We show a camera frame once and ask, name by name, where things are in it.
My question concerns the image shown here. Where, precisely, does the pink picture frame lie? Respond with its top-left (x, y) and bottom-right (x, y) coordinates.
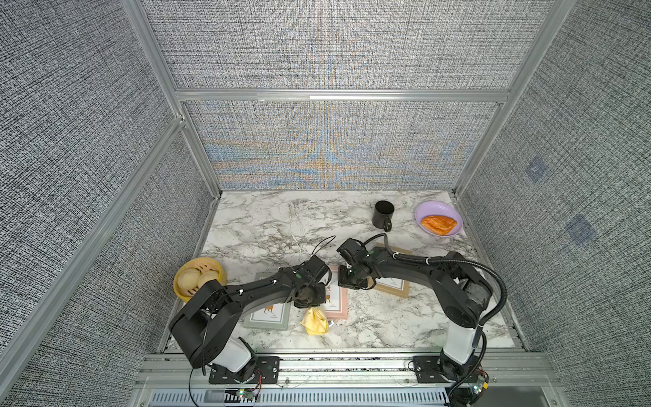
top-left (322, 266), bottom-right (349, 321)

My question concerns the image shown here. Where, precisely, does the steamed bun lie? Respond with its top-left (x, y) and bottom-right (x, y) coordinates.
top-left (198, 271), bottom-right (220, 288)
top-left (176, 268), bottom-right (201, 298)

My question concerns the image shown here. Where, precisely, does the yellow bamboo steamer basket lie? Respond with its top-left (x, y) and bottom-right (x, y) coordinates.
top-left (173, 257), bottom-right (227, 304)

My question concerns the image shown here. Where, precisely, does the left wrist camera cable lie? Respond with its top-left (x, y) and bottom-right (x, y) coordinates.
top-left (309, 235), bottom-right (337, 258)

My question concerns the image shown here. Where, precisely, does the yellow cleaning cloth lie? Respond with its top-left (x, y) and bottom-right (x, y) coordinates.
top-left (301, 307), bottom-right (329, 336)

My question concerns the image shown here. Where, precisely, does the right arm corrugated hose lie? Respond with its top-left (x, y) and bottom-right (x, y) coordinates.
top-left (362, 232), bottom-right (509, 398)

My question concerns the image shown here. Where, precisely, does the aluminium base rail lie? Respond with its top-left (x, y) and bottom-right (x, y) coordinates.
top-left (128, 349), bottom-right (570, 406)

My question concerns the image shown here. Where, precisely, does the purple bowl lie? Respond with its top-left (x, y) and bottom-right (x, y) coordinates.
top-left (415, 201), bottom-right (464, 237)

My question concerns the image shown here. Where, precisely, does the tan wooden picture frame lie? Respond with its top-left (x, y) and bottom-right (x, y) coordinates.
top-left (373, 243), bottom-right (414, 299)

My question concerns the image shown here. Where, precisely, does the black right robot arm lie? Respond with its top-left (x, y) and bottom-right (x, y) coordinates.
top-left (337, 238), bottom-right (493, 383)

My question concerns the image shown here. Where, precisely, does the orange pastry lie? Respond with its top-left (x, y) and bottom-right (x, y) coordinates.
top-left (420, 215), bottom-right (458, 236)

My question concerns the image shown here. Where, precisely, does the left steamed bun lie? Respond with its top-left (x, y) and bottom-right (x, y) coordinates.
top-left (176, 268), bottom-right (201, 298)

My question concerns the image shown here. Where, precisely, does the right steamed bun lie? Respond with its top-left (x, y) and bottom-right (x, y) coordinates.
top-left (198, 271), bottom-right (220, 288)

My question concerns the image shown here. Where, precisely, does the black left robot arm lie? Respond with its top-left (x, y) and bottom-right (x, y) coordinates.
top-left (169, 255), bottom-right (332, 382)

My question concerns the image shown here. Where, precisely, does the black mug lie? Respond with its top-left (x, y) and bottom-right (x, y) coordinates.
top-left (371, 200), bottom-right (395, 232)

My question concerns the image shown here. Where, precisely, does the grey-green picture frame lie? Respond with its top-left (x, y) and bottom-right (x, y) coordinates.
top-left (242, 303), bottom-right (291, 331)

